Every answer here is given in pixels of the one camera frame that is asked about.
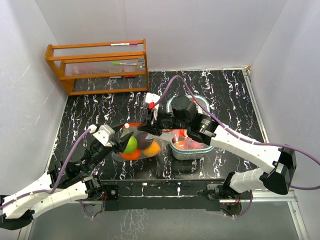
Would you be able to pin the orange persimmon toy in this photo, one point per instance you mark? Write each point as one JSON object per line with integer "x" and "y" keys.
{"x": 135, "y": 155}

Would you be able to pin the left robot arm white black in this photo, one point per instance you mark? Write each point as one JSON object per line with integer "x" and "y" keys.
{"x": 67, "y": 182}

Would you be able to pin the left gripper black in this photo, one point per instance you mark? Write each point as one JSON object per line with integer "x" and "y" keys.
{"x": 121, "y": 144}

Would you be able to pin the light blue plastic basket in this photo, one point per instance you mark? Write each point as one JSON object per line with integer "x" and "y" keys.
{"x": 180, "y": 154}

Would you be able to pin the green apple toy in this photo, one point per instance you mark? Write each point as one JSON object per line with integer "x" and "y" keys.
{"x": 131, "y": 145}

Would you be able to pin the green marker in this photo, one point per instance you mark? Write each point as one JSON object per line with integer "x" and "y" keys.
{"x": 125, "y": 63}

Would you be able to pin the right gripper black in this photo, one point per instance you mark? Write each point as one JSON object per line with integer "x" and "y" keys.
{"x": 154, "y": 128}

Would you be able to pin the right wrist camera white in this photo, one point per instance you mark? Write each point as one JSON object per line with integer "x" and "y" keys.
{"x": 150, "y": 100}

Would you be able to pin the yellow lemon toy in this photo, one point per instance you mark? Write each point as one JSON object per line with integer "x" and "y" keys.
{"x": 152, "y": 150}

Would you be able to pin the clear zip bag orange zipper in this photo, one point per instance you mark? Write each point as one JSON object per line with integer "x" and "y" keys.
{"x": 162, "y": 140}

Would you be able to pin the pink white marker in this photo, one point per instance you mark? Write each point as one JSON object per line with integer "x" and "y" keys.
{"x": 124, "y": 44}

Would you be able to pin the wooden shelf rack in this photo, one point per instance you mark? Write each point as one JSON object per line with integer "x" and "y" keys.
{"x": 76, "y": 64}

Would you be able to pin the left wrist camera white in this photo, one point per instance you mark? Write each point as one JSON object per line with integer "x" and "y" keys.
{"x": 103, "y": 134}

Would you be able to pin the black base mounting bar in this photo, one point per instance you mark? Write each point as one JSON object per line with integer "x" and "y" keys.
{"x": 172, "y": 194}

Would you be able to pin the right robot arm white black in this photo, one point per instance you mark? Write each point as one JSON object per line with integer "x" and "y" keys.
{"x": 275, "y": 165}

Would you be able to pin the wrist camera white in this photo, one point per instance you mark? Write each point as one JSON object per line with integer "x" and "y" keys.
{"x": 150, "y": 100}
{"x": 103, "y": 134}

